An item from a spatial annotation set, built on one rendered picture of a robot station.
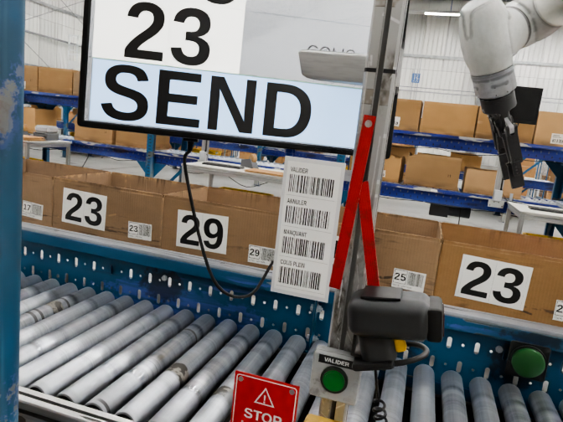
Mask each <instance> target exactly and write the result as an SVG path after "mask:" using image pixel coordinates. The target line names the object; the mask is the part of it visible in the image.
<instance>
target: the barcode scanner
mask: <svg viewBox="0 0 563 422"><path fill-rule="evenodd" d="M444 321H445V313H444V303H442V299H441V297H439V296H428V295H427V294H425V293H423V292H419V291H403V288H402V287H388V286H365V288H364V289H359V290H357V291H356V292H355V293H354V294H353V295H352V297H351V299H350V301H349V304H348V325H349V330H350V331H351V332H352V333H353V334H354V335H357V336H358V339H359V346H360V351H361V356H362V358H358V357H355V358H354V361H353V364H352V369H353V370H354V371H356V372H358V371H373V370H388V369H392V368H394V366H395V363H394V361H395V360H396V358H397V352H398V353H399V352H404V351H405V350H406V347H407V346H406V342H405V340H407V341H417V342H419V341H425V340H427V341H428V342H441V341H442V339H443V337H444Z"/></svg>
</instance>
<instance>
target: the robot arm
mask: <svg viewBox="0 0 563 422"><path fill-rule="evenodd" d="M562 25H563V0H513V1H512V2H510V3H508V4H506V5H504V3H503V2H502V1H501V0H472V1H471V2H470V3H467V4H466V5H465V6H464V7H463V8H462V9H461V11H460V13H459V22H458V27H459V38H460V44H461V49H462V55H463V58H464V61H465V64H466V65H467V67H468V69H469V71H470V74H471V79H472V81H473V88H474V91H475V96H477V98H479V100H480V105H481V108H482V112H483V113H484V114H486V115H488V119H489V122H490V126H491V131H492V135H493V143H494V148H495V149H496V150H498V158H499V162H500V167H501V171H502V175H503V180H507V179H509V180H510V184H511V188H512V189H515V188H520V187H523V186H524V185H525V184H524V176H523V171H522V167H521V162H523V157H522V152H521V148H520V143H519V135H518V125H517V124H516V123H514V124H513V122H514V120H513V117H512V116H511V115H510V114H509V111H510V110H511V109H513V108H514V107H515V106H516V104H517V102H516V97H515V92H514V89H515V88H516V86H517V82H516V77H515V73H514V63H513V56H515V55H516V54H517V52H518V51H519V50H520V49H522V48H525V47H528V46H530V45H531V44H534V43H536V42H538V41H540V40H542V39H545V38H547V37H548V36H550V35H552V34H553V33H554V32H555V31H556V30H557V29H558V28H560V27H561V26H562ZM499 154H500V155H499Z"/></svg>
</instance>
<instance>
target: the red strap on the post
mask: <svg viewBox="0 0 563 422"><path fill-rule="evenodd" d="M375 120H376V116H369V115H364V119H363V123H362V127H361V132H360V136H359V144H358V147H357V152H356V156H355V160H354V168H353V172H352V176H351V180H350V184H349V192H348V197H347V201H346V205H345V209H344V213H343V221H342V225H341V229H340V234H339V237H338V245H337V249H336V254H335V258H334V262H333V269H332V274H331V278H330V282H329V287H332V288H335V289H339V290H340V286H341V283H342V279H343V272H344V267H345V263H346V259H347V255H348V251H349V243H350V240H351V235H352V231H353V227H354V220H355V215H356V211H357V207H358V204H359V214H360V222H361V229H362V237H363V245H364V260H365V268H366V275H367V283H368V286H380V281H379V273H378V266H377V257H376V249H375V241H374V226H373V218H372V210H371V202H370V194H369V181H365V182H363V179H364V172H365V168H366V163H367V160H368V155H369V148H370V144H371V140H372V136H373V132H374V124H375Z"/></svg>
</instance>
